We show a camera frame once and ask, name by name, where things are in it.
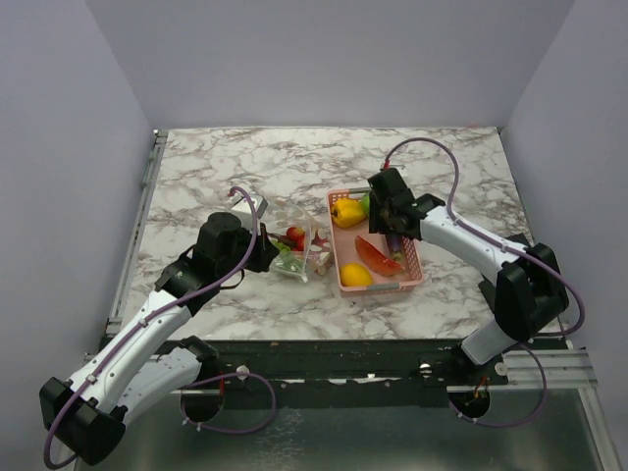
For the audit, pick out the yellow lemon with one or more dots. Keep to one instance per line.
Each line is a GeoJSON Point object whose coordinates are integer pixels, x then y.
{"type": "Point", "coordinates": [354, 275]}

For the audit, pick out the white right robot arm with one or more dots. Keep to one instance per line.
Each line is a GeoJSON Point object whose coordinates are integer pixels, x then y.
{"type": "Point", "coordinates": [486, 253]}

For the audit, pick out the green grape bunch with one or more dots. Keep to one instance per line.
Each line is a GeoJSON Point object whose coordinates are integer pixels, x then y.
{"type": "Point", "coordinates": [289, 262]}

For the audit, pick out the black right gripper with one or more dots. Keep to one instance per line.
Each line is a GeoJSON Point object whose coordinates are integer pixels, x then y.
{"type": "Point", "coordinates": [375, 223]}

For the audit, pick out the yellow bell pepper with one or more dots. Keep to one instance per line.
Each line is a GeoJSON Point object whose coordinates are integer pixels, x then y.
{"type": "Point", "coordinates": [347, 213]}

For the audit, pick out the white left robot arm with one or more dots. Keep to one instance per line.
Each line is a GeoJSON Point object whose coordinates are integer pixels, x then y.
{"type": "Point", "coordinates": [87, 414]}

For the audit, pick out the clear zip top bag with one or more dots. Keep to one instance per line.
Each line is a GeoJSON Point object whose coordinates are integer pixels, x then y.
{"type": "Point", "coordinates": [318, 253]}

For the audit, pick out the dark purple eggplant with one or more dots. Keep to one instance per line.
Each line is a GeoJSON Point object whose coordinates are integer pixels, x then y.
{"type": "Point", "coordinates": [394, 243]}

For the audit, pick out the black pad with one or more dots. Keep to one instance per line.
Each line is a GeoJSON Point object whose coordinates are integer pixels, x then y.
{"type": "Point", "coordinates": [524, 294]}

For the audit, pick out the aluminium side rail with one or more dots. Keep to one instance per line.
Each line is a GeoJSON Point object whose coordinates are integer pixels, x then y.
{"type": "Point", "coordinates": [147, 186]}

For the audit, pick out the black mounting rail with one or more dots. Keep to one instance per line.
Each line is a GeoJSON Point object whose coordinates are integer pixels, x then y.
{"type": "Point", "coordinates": [327, 374]}

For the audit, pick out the red watermelon slice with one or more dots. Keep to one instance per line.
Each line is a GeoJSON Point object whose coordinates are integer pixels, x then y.
{"type": "Point", "coordinates": [375, 260]}

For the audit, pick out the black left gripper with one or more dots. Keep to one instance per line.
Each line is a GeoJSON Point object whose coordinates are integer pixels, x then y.
{"type": "Point", "coordinates": [267, 251]}

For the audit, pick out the pink perforated plastic basket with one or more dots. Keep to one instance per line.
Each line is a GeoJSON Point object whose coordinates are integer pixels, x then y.
{"type": "Point", "coordinates": [344, 252]}

